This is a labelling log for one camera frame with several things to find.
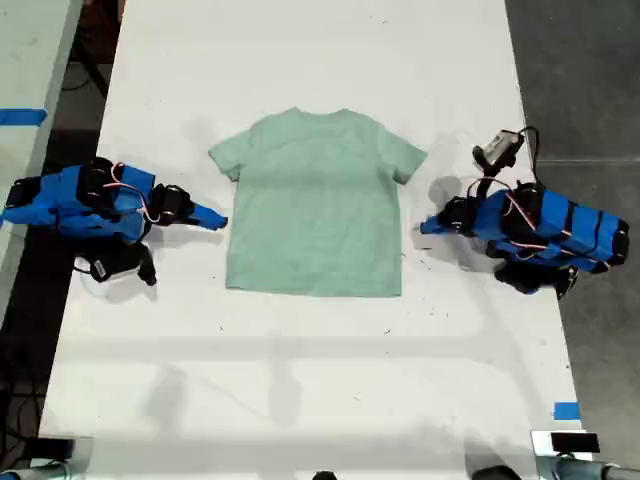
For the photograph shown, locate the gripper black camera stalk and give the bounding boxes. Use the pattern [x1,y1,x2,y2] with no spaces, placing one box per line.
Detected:
[473,158,502,202]
[133,243,159,288]

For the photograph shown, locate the large black rounded object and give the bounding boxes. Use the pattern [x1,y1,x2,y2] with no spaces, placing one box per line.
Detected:
[471,464,524,480]

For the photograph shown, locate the short blue tape piece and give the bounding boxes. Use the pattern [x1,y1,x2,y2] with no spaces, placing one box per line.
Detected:
[553,400,582,422]

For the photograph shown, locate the white side table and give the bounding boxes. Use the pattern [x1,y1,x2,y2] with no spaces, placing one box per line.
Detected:
[0,0,85,321]

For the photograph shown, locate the pale green T-shirt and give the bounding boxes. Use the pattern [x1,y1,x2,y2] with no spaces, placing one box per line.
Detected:
[207,106,430,300]

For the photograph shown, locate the small black box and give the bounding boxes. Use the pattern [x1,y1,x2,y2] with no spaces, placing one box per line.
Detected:
[34,437,77,459]
[549,432,601,454]

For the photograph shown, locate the long blue tape strip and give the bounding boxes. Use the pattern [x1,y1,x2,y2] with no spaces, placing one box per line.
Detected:
[0,107,49,127]

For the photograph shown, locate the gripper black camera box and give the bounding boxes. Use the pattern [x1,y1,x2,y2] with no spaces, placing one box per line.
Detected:
[471,128,526,167]
[87,253,142,285]

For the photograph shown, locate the black floor cables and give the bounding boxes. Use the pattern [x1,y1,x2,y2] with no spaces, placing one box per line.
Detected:
[0,344,49,461]

